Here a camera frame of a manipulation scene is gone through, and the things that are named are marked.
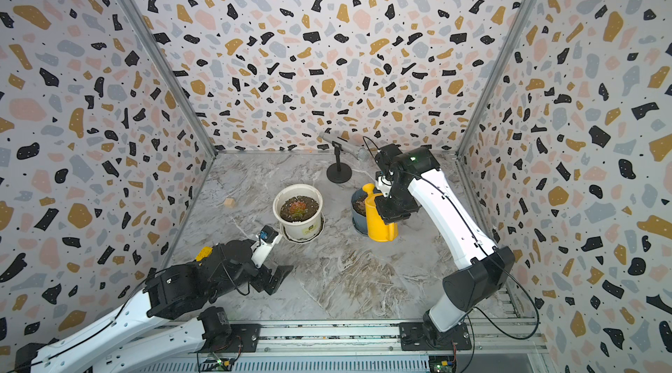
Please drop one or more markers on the yellow red toy car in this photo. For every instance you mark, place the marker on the yellow red toy car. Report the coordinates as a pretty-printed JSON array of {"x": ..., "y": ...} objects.
[{"x": 204, "y": 253}]

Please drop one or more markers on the white plant pot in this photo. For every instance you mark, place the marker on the white plant pot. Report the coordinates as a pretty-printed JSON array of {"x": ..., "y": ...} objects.
[{"x": 297, "y": 192}]

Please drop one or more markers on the white saucer under white pot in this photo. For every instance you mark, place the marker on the white saucer under white pot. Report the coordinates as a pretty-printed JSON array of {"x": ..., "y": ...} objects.
[{"x": 302, "y": 233}]

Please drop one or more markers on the pink succulent in blue pot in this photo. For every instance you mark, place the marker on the pink succulent in blue pot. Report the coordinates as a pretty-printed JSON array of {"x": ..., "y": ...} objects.
[{"x": 360, "y": 207}]

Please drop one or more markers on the blue saucer under blue pot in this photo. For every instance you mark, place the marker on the blue saucer under blue pot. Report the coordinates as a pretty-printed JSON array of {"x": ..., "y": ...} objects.
[{"x": 361, "y": 228}]

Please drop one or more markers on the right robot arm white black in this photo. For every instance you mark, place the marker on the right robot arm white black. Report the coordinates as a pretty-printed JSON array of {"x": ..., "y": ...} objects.
[{"x": 494, "y": 265}]

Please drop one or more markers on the blue plant pot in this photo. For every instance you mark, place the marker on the blue plant pot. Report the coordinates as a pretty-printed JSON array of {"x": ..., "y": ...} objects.
[{"x": 357, "y": 195}]

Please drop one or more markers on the microphone on black stand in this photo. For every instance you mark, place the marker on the microphone on black stand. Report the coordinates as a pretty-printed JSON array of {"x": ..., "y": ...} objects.
[{"x": 340, "y": 172}]

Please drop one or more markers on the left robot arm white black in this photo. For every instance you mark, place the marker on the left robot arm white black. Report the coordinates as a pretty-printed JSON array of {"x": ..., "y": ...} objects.
[{"x": 166, "y": 295}]

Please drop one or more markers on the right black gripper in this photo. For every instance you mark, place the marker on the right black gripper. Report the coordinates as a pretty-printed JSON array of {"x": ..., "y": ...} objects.
[{"x": 389, "y": 217}]

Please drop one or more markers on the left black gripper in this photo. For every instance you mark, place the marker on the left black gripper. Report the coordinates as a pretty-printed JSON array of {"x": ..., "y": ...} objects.
[{"x": 266, "y": 284}]

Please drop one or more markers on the red green succulent in white pot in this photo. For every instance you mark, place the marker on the red green succulent in white pot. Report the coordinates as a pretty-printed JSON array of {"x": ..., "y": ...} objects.
[{"x": 298, "y": 210}]

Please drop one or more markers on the green circuit board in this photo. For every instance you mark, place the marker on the green circuit board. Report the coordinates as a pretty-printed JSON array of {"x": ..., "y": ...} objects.
[
  {"x": 442, "y": 364},
  {"x": 214, "y": 363}
]

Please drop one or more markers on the left green circuit board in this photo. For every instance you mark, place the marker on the left green circuit board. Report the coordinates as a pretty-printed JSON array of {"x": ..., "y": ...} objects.
[{"x": 214, "y": 363}]

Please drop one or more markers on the right green circuit board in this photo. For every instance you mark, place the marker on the right green circuit board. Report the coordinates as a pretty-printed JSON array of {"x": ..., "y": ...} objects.
[{"x": 442, "y": 364}]

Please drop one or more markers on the yellow plastic watering can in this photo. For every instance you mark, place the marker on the yellow plastic watering can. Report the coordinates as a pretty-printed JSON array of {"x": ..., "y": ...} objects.
[{"x": 377, "y": 230}]

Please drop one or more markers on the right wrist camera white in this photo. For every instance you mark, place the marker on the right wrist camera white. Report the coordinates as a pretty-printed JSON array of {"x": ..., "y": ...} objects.
[{"x": 383, "y": 185}]

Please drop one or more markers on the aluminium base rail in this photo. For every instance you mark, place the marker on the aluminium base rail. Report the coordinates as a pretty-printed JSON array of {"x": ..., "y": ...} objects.
[{"x": 322, "y": 346}]

